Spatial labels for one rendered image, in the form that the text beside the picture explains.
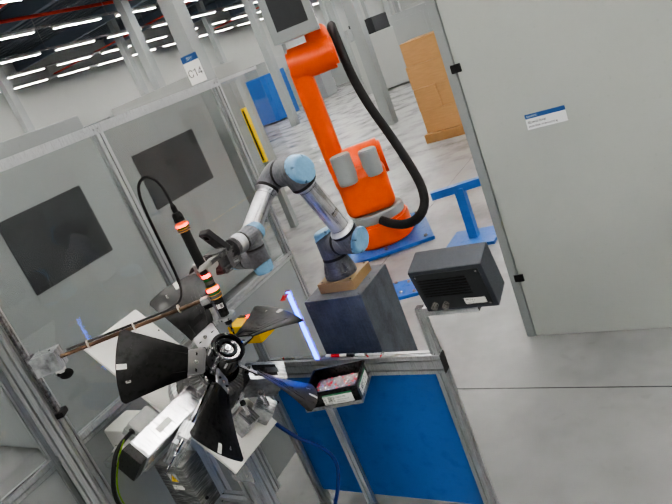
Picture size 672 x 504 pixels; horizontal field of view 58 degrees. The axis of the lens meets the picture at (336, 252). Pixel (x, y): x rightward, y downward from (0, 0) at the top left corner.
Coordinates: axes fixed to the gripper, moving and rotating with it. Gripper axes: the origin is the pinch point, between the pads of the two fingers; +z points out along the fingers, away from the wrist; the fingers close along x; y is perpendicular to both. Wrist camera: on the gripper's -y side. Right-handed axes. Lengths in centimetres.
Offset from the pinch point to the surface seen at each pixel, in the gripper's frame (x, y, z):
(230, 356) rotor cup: -6.8, 29.4, 8.6
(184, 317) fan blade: 14.2, 16.6, 2.3
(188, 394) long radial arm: 7.9, 36.4, 19.7
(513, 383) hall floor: -32, 151, -135
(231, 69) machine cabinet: 586, -67, -749
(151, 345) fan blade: 7.2, 14.1, 23.5
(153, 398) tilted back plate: 23.2, 36.1, 22.6
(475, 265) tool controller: -80, 28, -34
